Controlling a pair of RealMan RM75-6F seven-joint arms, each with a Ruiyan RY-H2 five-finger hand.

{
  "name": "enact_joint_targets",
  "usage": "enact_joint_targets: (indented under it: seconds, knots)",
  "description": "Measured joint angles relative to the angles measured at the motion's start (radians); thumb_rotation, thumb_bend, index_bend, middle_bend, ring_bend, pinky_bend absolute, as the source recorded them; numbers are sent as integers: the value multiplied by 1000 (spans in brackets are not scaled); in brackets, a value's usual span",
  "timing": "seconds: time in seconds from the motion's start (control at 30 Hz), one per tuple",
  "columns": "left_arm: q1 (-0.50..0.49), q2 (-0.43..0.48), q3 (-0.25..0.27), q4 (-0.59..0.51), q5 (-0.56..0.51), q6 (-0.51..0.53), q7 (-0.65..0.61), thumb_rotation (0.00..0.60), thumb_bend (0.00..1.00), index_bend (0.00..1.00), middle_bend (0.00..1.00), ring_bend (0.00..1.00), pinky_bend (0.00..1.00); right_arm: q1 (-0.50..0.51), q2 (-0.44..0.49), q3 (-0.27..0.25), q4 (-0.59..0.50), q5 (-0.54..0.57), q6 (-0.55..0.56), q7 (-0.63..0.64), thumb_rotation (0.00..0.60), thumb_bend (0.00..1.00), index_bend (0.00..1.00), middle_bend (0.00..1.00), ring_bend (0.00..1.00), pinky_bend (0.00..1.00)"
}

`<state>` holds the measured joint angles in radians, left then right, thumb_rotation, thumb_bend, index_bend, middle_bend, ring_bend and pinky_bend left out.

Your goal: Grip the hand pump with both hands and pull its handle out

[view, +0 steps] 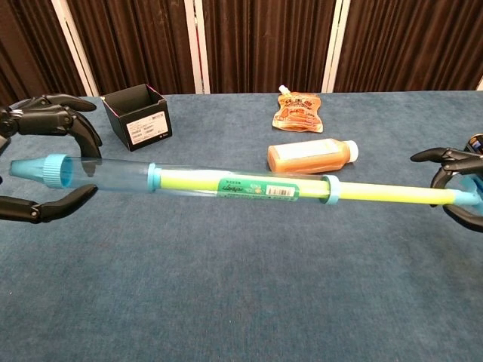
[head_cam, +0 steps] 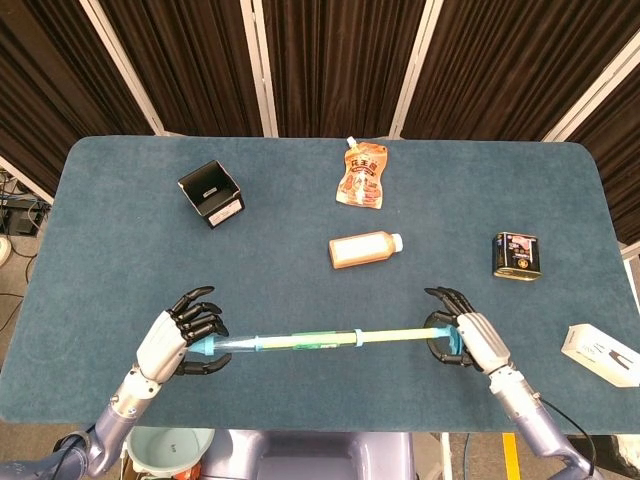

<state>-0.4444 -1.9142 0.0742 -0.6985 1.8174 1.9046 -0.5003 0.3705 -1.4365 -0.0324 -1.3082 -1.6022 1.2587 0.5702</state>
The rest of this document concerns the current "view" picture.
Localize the black open cardboard box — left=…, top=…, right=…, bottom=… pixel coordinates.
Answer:
left=102, top=83, right=174, bottom=152

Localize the brown curtain screen panel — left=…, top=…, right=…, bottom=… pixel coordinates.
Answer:
left=0, top=0, right=100, bottom=107
left=51, top=0, right=211, bottom=97
left=183, top=0, right=349, bottom=95
left=322, top=0, right=483, bottom=94

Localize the blue felt table mat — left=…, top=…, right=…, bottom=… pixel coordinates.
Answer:
left=0, top=88, right=483, bottom=362

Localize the orange bottle white cap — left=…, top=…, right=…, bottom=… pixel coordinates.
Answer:
left=278, top=138, right=359, bottom=175

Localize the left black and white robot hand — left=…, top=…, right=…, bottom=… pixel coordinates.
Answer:
left=0, top=94, right=103, bottom=224

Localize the black rectangular tin can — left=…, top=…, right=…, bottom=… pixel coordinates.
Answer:
left=467, top=132, right=483, bottom=155

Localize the orange spout pouch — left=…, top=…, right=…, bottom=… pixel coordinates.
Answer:
left=271, top=84, right=325, bottom=133

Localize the long green syringe tool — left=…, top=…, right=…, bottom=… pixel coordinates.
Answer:
left=8, top=152, right=483, bottom=210

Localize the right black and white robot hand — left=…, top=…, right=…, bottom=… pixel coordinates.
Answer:
left=410, top=146, right=483, bottom=231

